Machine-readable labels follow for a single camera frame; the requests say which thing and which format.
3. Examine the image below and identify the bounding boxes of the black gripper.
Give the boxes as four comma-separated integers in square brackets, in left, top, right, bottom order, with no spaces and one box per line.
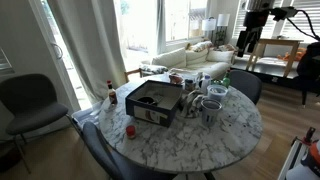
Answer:
[236,9,270,58]

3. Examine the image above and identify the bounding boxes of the navy blue cardboard box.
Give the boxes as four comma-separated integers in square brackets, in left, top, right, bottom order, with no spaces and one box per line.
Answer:
[125,79,184,128]

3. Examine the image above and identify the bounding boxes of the tall wooden side table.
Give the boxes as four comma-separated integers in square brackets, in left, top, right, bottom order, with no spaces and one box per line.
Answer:
[245,37,304,78]

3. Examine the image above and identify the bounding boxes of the white lamp with shade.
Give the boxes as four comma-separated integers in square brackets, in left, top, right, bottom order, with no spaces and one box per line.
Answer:
[216,13,231,46]
[201,17,218,43]

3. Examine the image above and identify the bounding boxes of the low black window bench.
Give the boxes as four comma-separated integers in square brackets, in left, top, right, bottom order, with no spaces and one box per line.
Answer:
[230,54,320,95]

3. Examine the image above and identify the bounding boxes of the blue fabric shell chair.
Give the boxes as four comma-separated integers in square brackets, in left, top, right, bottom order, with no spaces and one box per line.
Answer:
[229,69,263,106]

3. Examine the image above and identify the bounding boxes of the green bottle with red cap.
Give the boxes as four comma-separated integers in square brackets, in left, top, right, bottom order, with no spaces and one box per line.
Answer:
[222,68,232,89]

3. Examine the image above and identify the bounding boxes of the orange plush toy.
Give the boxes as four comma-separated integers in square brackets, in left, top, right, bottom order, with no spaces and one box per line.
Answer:
[277,47,307,62]

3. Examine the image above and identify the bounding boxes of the floral sofa pillow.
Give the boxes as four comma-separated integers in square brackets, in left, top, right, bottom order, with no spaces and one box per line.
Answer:
[189,40,214,53]

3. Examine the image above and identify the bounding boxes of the cream sofa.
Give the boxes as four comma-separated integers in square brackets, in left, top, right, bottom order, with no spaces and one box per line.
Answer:
[141,41,238,81]

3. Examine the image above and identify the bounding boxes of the glass jar with lid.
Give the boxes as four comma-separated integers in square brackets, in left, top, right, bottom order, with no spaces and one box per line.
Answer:
[200,74,212,95]

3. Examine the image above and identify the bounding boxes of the clear plastic deli container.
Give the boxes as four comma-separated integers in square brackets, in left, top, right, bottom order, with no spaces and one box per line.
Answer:
[206,84,229,103]

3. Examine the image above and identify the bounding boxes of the orange snack bag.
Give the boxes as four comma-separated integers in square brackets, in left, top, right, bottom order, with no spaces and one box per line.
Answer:
[168,72,185,86]

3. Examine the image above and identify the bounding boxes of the grey transparent tumbler cup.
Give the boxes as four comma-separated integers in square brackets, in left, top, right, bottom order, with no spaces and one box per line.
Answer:
[200,98,223,128]

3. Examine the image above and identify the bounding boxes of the white patterned cloth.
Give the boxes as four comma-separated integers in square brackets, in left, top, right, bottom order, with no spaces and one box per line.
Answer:
[180,89,208,119]

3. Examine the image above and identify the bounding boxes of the grey blanket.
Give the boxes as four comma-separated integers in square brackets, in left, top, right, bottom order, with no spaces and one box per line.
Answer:
[139,63,169,75]

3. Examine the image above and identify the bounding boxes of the red black clamp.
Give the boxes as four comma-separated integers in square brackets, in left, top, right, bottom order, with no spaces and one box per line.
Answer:
[301,126,317,145]

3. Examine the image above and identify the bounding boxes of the white orange device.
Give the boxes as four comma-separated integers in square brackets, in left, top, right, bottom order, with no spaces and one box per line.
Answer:
[285,139,320,180]

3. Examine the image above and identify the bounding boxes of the red capped hot sauce bottle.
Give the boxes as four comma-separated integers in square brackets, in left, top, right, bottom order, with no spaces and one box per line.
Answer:
[106,79,119,106]

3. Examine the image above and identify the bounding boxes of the small red lidded jar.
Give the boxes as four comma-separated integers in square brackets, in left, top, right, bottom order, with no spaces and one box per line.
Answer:
[125,124,137,140]

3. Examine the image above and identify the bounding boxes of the beige long curtain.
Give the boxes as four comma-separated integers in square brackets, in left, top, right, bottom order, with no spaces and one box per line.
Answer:
[46,0,128,103]

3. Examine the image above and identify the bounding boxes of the clear plastic storage bin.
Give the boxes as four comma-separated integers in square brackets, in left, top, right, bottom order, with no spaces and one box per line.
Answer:
[70,101,104,129]

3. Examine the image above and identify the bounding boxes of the dark grey shell chair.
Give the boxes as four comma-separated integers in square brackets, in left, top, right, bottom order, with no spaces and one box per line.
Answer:
[0,73,70,174]

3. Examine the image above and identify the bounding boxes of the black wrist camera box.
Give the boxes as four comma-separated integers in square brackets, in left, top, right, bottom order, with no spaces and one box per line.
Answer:
[270,6,298,20]

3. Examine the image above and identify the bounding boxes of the wooden chair frame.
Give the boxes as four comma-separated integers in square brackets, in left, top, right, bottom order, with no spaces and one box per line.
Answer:
[124,68,144,83]

